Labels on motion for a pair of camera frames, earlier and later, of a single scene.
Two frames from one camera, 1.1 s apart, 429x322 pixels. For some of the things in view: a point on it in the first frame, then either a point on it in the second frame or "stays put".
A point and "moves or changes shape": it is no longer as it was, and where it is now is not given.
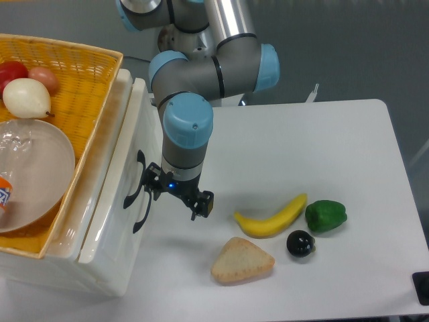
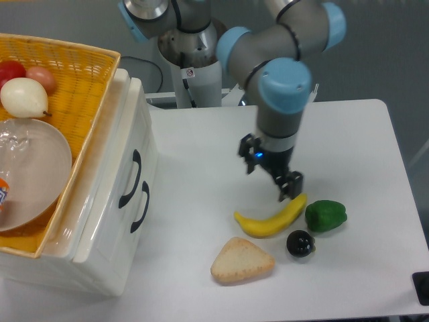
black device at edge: (421, 280) stays put
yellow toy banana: (265, 227) stays put
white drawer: (125, 224) moves or changes shape
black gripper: (157, 180) to (277, 162)
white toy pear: (27, 98) stays put
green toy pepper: (323, 215) stays put
